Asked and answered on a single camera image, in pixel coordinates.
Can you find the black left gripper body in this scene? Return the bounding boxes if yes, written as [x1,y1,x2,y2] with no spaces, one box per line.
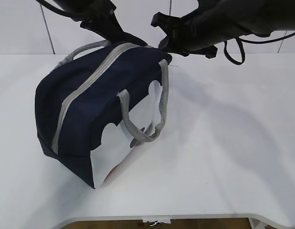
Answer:
[80,4,125,40]

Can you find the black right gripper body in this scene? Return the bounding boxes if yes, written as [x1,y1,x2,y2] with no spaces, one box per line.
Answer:
[151,12,218,59]

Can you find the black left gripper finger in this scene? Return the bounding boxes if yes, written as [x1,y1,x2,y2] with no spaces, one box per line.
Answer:
[107,32,148,46]

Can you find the navy blue lunch bag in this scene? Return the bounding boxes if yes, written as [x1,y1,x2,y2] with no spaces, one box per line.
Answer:
[35,40,172,189]

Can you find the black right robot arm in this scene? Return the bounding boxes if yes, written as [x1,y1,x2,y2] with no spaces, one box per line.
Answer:
[151,0,295,59]

